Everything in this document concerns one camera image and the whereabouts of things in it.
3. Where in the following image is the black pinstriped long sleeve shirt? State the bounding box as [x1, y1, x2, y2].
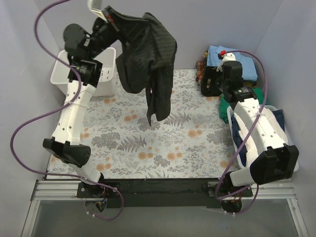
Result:
[105, 6, 177, 121]

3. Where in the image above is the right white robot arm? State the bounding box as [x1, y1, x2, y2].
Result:
[214, 50, 299, 200]

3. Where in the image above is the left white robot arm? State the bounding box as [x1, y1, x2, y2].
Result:
[43, 0, 117, 198]

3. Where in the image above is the light blue folded shirt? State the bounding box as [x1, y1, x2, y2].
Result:
[207, 45, 258, 82]

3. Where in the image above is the plaid folded shirt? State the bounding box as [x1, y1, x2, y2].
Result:
[194, 50, 258, 88]

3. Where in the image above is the green folded shirt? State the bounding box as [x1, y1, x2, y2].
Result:
[219, 88, 264, 124]

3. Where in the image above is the white plastic bin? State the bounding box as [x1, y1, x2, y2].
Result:
[50, 47, 117, 97]

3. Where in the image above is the floral table mat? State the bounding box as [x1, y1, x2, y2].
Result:
[46, 69, 244, 180]

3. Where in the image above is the light grey laundry basket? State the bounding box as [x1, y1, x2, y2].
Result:
[227, 105, 293, 168]

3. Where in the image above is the white garment in basket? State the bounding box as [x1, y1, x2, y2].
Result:
[234, 108, 290, 169]

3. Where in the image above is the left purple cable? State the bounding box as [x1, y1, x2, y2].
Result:
[10, 0, 124, 220]

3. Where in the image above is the aluminium rail frame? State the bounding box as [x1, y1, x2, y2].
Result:
[22, 180, 308, 237]

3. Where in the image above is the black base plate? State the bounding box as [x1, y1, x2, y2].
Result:
[77, 178, 254, 209]

